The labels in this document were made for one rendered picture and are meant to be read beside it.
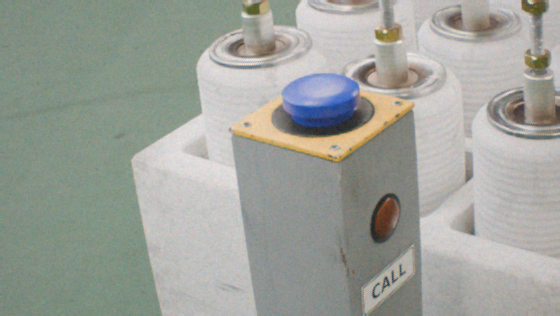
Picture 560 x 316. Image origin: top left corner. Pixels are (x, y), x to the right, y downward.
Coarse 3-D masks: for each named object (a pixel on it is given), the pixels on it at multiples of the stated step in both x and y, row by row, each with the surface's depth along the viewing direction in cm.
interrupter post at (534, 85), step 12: (528, 72) 75; (552, 72) 75; (528, 84) 75; (540, 84) 74; (552, 84) 75; (528, 96) 75; (540, 96) 75; (552, 96) 75; (528, 108) 76; (540, 108) 75; (552, 108) 75; (540, 120) 75
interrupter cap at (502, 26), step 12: (444, 12) 93; (456, 12) 93; (492, 12) 92; (504, 12) 92; (432, 24) 91; (444, 24) 91; (456, 24) 91; (492, 24) 91; (504, 24) 90; (516, 24) 90; (444, 36) 89; (456, 36) 88; (468, 36) 88; (480, 36) 88; (492, 36) 88; (504, 36) 88
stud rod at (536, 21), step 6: (534, 0) 72; (534, 18) 73; (540, 18) 73; (534, 24) 73; (540, 24) 73; (534, 30) 73; (540, 30) 73; (534, 36) 73; (540, 36) 73; (534, 42) 74; (540, 42) 74; (534, 48) 74; (540, 48) 74; (534, 54) 74; (540, 54) 74; (534, 72) 75; (540, 72) 74
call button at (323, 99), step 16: (304, 80) 65; (320, 80) 65; (336, 80) 64; (352, 80) 64; (288, 96) 63; (304, 96) 63; (320, 96) 63; (336, 96) 63; (352, 96) 63; (288, 112) 63; (304, 112) 63; (320, 112) 62; (336, 112) 62; (352, 112) 64
